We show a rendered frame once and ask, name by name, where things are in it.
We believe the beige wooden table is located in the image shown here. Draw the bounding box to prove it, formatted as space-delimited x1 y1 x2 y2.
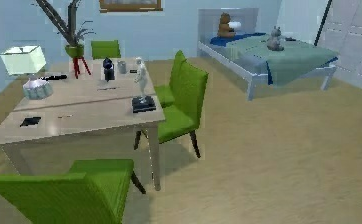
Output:
0 57 167 192

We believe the white figure statue black base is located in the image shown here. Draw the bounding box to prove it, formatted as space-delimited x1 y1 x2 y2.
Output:
131 57 157 114

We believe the green chair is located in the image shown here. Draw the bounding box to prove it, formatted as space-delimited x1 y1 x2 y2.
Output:
90 39 122 61
154 49 188 109
0 158 147 224
133 60 210 160

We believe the framed wall picture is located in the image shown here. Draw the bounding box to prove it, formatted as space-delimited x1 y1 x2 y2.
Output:
99 0 164 14

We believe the black flat square object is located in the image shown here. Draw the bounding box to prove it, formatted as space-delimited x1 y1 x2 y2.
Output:
19 116 43 128

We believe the grey cup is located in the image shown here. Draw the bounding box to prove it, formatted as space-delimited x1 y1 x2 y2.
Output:
117 60 128 75

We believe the grey teddy bear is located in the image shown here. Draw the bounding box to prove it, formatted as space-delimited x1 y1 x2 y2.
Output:
266 25 286 52

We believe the grey bed with teal blanket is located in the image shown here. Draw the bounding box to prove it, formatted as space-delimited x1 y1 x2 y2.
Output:
197 7 339 102

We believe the brown teddy bear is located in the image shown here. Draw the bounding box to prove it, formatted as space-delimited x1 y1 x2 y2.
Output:
216 12 237 38

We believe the white room door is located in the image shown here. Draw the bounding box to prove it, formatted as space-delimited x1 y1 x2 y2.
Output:
317 0 362 94

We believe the house plant in green pot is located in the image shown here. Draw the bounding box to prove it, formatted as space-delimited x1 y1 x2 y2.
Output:
33 0 97 80

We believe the black remote control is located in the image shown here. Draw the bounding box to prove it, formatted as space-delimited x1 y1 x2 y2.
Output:
40 74 68 82

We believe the black floor lamp pole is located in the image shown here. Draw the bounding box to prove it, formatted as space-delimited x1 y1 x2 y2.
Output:
313 0 334 47

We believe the white table lamp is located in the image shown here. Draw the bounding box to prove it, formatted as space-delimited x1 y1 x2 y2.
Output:
0 45 55 101

